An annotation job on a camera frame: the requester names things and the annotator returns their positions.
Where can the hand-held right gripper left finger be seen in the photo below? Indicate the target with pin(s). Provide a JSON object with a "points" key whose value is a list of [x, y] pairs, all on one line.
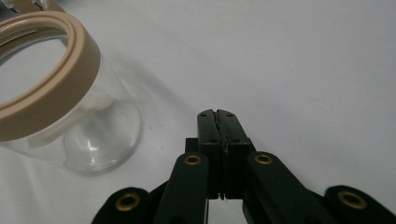
{"points": [[209, 130]]}

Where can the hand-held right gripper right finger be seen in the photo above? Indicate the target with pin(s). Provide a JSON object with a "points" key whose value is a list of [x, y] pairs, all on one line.
{"points": [[235, 133]]}

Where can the glass jar with beige rim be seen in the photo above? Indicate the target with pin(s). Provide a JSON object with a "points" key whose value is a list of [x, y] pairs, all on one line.
{"points": [[71, 93]]}

